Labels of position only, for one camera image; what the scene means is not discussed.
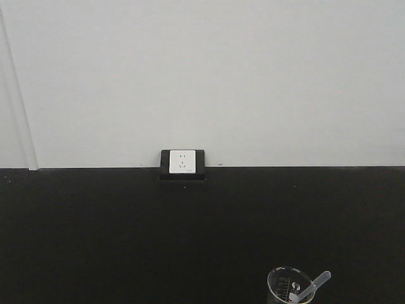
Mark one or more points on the clear glass beaker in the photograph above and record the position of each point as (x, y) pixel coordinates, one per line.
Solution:
(285, 281)

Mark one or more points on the translucent plastic pipette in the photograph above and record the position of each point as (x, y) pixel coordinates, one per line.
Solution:
(311, 289)

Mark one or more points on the black socket mounting box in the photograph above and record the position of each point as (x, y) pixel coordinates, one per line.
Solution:
(199, 176)

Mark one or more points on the white wall power socket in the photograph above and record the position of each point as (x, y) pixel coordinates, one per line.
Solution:
(182, 162)

